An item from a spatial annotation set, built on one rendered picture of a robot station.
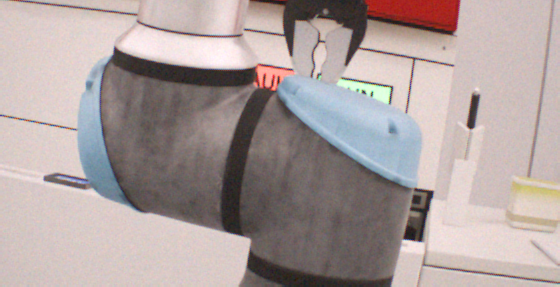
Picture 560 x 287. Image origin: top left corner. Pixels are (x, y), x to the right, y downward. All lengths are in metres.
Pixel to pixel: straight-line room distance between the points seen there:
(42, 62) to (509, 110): 1.71
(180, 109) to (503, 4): 2.56
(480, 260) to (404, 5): 0.66
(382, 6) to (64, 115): 0.54
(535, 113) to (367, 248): 2.54
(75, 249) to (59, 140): 0.67
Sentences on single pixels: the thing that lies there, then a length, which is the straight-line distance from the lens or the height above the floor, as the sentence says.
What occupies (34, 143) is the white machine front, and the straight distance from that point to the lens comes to 2.10.
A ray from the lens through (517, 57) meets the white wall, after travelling 3.48.
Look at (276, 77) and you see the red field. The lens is 2.00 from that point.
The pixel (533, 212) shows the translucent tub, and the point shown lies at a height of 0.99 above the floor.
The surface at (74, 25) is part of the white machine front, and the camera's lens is 2.08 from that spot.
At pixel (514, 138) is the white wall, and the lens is 3.49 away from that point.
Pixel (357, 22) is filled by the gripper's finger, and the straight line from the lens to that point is 1.40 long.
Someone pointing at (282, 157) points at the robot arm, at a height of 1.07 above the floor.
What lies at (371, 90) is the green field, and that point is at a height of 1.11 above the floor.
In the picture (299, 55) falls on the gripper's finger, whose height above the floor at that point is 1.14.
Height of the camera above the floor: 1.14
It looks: 3 degrees down
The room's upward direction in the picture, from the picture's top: 9 degrees clockwise
